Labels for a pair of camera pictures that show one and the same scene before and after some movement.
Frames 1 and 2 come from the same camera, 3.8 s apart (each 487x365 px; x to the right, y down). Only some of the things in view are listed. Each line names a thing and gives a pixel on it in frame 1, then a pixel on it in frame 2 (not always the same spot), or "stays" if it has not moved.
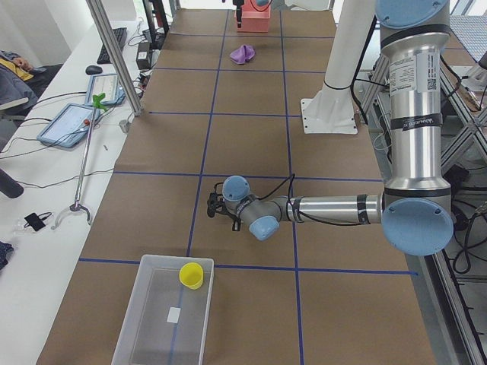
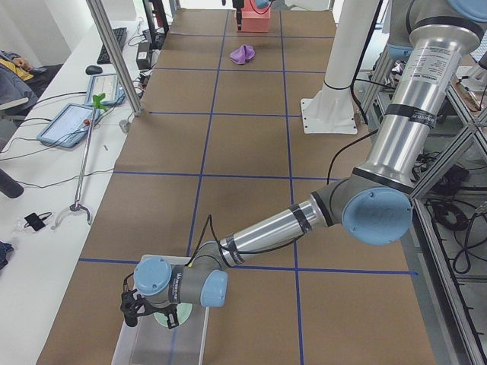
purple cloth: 242,55 stays
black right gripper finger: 238,12 stays
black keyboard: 121,36 stays
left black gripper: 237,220 to 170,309
